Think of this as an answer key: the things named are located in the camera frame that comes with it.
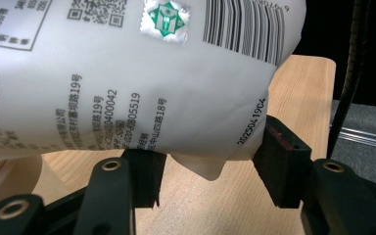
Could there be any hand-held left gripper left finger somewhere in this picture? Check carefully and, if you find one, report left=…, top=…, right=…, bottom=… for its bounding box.
left=72, top=148, right=167, bottom=235

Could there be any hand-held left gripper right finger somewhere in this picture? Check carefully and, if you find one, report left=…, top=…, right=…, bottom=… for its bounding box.
left=253, top=115, right=376, bottom=235

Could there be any white and blue printed bag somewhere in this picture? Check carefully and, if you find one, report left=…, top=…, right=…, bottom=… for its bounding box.
left=0, top=0, right=307, bottom=182

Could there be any aluminium floor rail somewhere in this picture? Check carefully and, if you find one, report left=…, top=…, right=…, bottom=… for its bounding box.
left=337, top=126, right=376, bottom=152

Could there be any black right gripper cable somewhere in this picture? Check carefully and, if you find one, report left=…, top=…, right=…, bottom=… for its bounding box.
left=326, top=0, right=367, bottom=160

